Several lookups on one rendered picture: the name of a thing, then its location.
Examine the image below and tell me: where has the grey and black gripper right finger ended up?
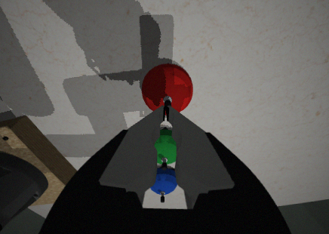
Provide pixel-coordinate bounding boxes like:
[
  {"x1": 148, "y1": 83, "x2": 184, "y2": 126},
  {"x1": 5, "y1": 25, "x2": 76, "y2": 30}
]
[{"x1": 166, "y1": 106, "x2": 291, "y2": 234}]

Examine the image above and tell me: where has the red bell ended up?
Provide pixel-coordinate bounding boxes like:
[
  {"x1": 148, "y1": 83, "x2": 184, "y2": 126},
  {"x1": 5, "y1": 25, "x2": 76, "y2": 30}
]
[{"x1": 142, "y1": 63, "x2": 193, "y2": 112}]

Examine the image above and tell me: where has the green bell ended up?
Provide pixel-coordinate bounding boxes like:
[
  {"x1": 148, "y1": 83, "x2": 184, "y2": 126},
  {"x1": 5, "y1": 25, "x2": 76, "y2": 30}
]
[{"x1": 154, "y1": 128, "x2": 177, "y2": 171}]

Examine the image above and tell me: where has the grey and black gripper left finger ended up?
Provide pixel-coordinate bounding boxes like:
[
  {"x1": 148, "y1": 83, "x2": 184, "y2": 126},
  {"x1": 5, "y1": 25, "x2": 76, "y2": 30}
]
[{"x1": 38, "y1": 105, "x2": 166, "y2": 234}]

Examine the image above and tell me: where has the blue dome bell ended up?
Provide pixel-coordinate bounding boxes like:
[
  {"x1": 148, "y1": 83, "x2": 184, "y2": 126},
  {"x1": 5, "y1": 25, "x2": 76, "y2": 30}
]
[{"x1": 150, "y1": 167, "x2": 177, "y2": 202}]

